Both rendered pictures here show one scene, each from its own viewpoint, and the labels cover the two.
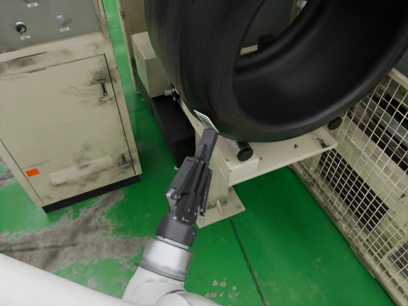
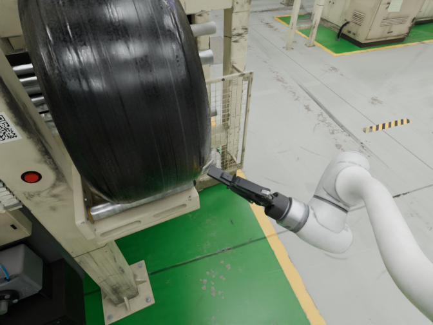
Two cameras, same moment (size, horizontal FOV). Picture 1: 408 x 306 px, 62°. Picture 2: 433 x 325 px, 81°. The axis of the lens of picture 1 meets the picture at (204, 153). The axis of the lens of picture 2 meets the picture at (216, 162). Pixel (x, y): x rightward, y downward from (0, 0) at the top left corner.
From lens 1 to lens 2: 0.67 m
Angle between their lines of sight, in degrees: 58
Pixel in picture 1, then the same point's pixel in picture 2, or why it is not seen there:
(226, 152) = (182, 196)
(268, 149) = not seen: hidden behind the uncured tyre
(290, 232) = (168, 229)
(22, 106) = not seen: outside the picture
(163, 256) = (299, 206)
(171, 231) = (284, 200)
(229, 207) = (140, 273)
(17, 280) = (394, 217)
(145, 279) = (313, 218)
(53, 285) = (383, 204)
